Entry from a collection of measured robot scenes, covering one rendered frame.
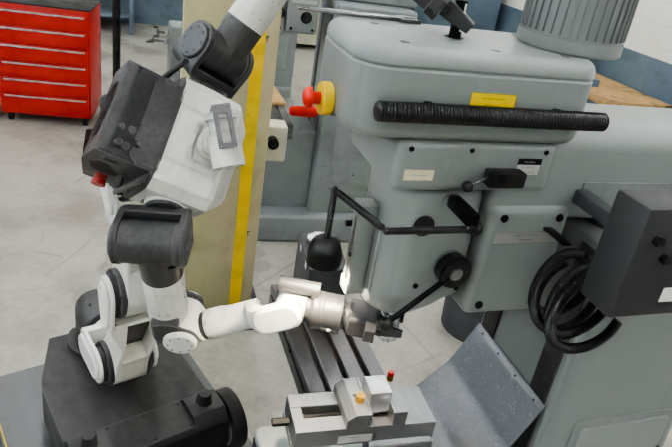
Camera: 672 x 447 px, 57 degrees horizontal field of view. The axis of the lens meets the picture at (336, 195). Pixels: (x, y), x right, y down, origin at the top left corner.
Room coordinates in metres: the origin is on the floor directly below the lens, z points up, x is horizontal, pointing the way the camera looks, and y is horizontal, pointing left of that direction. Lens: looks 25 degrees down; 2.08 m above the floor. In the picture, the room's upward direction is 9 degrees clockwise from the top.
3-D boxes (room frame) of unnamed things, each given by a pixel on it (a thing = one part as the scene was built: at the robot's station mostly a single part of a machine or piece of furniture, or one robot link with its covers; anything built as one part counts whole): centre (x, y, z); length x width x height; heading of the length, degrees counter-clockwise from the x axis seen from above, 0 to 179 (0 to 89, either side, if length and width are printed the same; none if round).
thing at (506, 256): (1.24, -0.35, 1.47); 0.24 x 0.19 x 0.26; 21
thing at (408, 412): (1.15, -0.14, 0.99); 0.35 x 0.15 x 0.11; 108
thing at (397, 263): (1.17, -0.17, 1.47); 0.21 x 0.19 x 0.32; 21
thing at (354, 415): (1.14, -0.12, 1.02); 0.12 x 0.06 x 0.04; 18
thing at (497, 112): (1.05, -0.25, 1.79); 0.45 x 0.04 x 0.04; 111
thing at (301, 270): (1.66, 0.01, 1.03); 0.22 x 0.12 x 0.20; 15
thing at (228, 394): (1.54, 0.24, 0.50); 0.20 x 0.05 x 0.20; 40
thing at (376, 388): (1.16, -0.17, 1.04); 0.06 x 0.05 x 0.06; 18
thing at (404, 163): (1.19, -0.21, 1.68); 0.34 x 0.24 x 0.10; 111
